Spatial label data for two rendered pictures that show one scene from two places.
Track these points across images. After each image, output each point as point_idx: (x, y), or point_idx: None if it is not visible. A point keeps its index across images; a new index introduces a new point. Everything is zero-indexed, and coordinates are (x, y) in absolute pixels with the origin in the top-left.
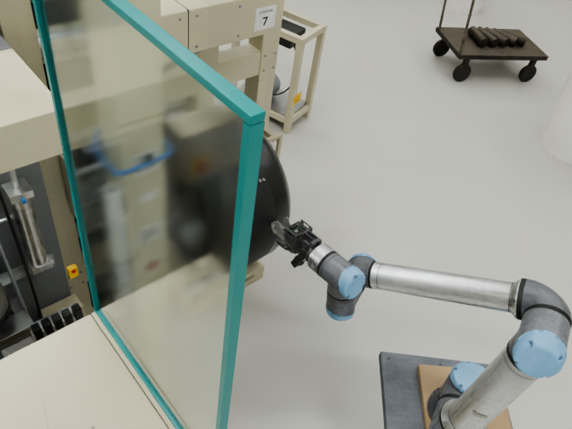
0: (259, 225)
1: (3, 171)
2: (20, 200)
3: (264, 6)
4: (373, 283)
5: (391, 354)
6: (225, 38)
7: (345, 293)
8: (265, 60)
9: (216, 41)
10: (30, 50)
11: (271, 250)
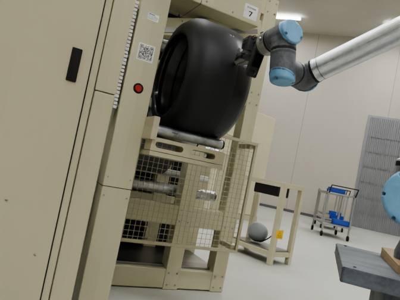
0: (224, 56)
1: None
2: None
3: (250, 4)
4: (312, 65)
5: (348, 246)
6: (225, 9)
7: (283, 27)
8: (251, 95)
9: (219, 6)
10: None
11: (231, 101)
